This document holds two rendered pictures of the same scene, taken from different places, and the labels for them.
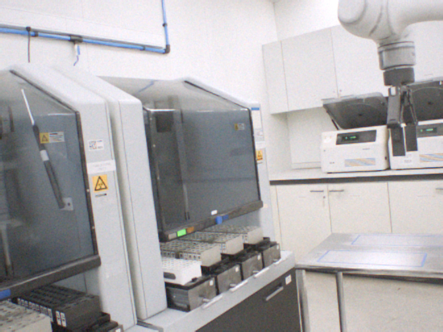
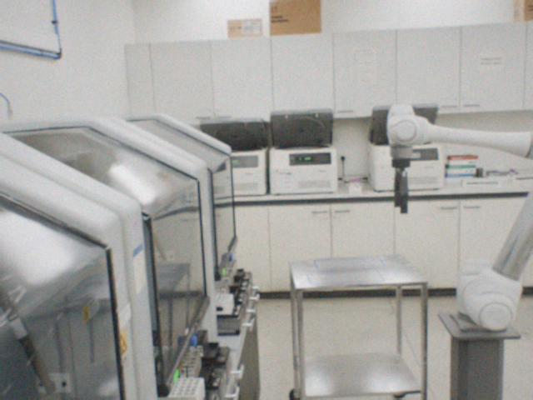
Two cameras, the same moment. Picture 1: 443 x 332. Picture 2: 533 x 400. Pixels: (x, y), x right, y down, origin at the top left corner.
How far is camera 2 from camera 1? 1.34 m
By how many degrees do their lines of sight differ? 34
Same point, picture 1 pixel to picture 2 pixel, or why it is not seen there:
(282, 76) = (150, 85)
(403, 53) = (409, 150)
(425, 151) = (303, 178)
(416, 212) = (293, 234)
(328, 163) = not seen: hidden behind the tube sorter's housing
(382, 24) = (417, 142)
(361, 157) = (243, 182)
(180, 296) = (231, 324)
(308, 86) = (181, 101)
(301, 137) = not seen: hidden behind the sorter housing
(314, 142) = not seen: hidden behind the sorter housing
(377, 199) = (257, 222)
